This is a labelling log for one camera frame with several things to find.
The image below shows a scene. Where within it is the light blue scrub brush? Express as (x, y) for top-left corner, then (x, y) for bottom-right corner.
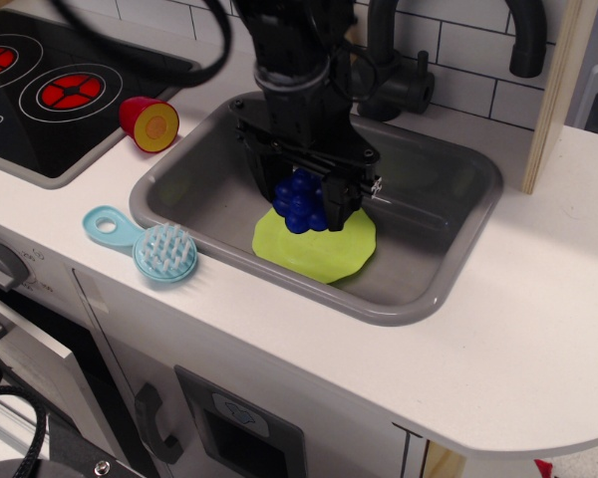
(83, 206), (197, 284)

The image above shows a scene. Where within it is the blue toy blueberries cluster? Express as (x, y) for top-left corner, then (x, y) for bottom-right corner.
(272, 168), (328, 234)

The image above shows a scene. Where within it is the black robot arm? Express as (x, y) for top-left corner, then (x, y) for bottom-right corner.
(230, 1), (380, 231)

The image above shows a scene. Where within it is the grey toy sink basin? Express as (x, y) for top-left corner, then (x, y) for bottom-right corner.
(130, 93), (502, 326)

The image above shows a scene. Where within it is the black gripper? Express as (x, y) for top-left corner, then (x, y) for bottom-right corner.
(232, 78), (382, 232)

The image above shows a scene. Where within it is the red yellow toy fruit half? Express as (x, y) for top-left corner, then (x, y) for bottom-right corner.
(119, 97), (179, 153)

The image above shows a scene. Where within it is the green plastic plate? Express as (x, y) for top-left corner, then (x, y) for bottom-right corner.
(252, 209), (377, 284)

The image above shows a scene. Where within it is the wooden side panel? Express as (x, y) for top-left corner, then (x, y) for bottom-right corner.
(520, 0), (598, 195)

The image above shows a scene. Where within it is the black toy faucet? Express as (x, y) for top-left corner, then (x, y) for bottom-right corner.
(353, 0), (547, 121)

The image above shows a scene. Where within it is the grey oven knob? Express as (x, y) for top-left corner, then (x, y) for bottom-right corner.
(0, 243), (30, 292)

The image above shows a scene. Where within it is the black braided cable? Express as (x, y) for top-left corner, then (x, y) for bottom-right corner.
(49, 0), (233, 89)

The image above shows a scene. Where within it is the black toy stovetop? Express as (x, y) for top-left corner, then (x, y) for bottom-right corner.
(0, 9), (176, 189)

